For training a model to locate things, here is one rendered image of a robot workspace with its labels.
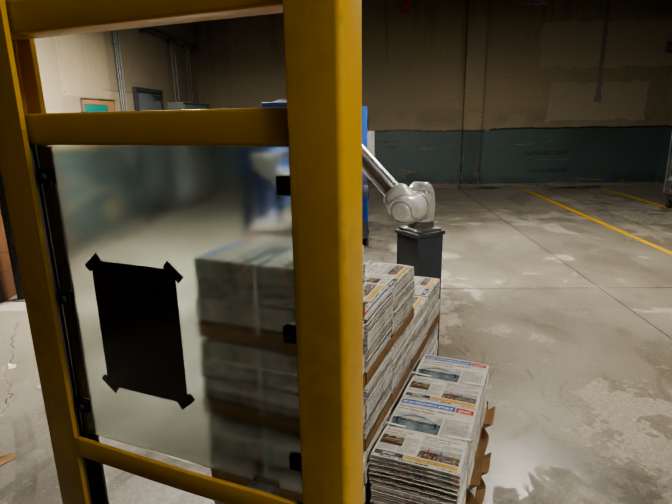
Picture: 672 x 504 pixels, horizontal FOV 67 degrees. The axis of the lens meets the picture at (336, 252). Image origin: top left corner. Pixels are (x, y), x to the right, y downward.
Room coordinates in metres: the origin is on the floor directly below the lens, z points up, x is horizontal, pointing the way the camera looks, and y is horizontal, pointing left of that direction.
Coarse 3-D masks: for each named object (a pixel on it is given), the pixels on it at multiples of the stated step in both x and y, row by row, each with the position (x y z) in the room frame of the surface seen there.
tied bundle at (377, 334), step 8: (384, 296) 1.58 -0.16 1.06; (376, 304) 1.51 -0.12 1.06; (384, 304) 1.58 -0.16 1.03; (392, 304) 1.65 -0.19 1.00; (368, 312) 1.44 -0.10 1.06; (376, 312) 1.49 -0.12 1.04; (384, 312) 1.57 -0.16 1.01; (392, 312) 1.66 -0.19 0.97; (368, 320) 1.43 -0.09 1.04; (376, 320) 1.49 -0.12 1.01; (384, 320) 1.57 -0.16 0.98; (368, 328) 1.42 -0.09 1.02; (376, 328) 1.48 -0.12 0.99; (384, 328) 1.56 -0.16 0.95; (368, 336) 1.41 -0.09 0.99; (376, 336) 1.48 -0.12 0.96; (384, 336) 1.58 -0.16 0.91; (368, 344) 1.41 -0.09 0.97; (376, 344) 1.50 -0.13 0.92; (384, 344) 1.59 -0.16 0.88; (368, 352) 1.43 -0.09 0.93; (376, 352) 1.50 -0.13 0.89; (368, 360) 1.42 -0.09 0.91; (368, 368) 1.43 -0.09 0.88
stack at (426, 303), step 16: (416, 288) 2.31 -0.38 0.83; (432, 288) 2.31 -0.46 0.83; (416, 304) 2.10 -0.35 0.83; (432, 304) 2.32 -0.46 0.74; (416, 320) 1.99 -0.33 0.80; (432, 320) 2.31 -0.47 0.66; (400, 336) 1.77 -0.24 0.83; (416, 336) 1.98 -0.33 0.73; (432, 336) 2.33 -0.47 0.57; (400, 352) 1.75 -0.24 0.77; (416, 352) 2.00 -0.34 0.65; (432, 352) 2.33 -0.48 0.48; (384, 368) 1.56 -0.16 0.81; (400, 368) 1.76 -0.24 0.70; (416, 368) 2.04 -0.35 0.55; (368, 384) 1.42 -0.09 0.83; (384, 384) 1.56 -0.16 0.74; (368, 400) 1.41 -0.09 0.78; (384, 400) 1.58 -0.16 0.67; (368, 416) 1.41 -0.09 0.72; (368, 432) 1.41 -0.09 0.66; (368, 448) 1.43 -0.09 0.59; (368, 464) 1.41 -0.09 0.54; (368, 480) 1.43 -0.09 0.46
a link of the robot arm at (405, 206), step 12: (372, 156) 2.76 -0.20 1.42; (372, 168) 2.71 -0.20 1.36; (384, 168) 2.74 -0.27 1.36; (372, 180) 2.72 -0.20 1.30; (384, 180) 2.68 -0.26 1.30; (384, 192) 2.68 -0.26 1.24; (396, 192) 2.62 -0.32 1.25; (408, 192) 2.63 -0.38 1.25; (396, 204) 2.57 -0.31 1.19; (408, 204) 2.55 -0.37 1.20; (420, 204) 2.61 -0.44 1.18; (396, 216) 2.57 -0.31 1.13; (408, 216) 2.55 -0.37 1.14; (420, 216) 2.62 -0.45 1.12
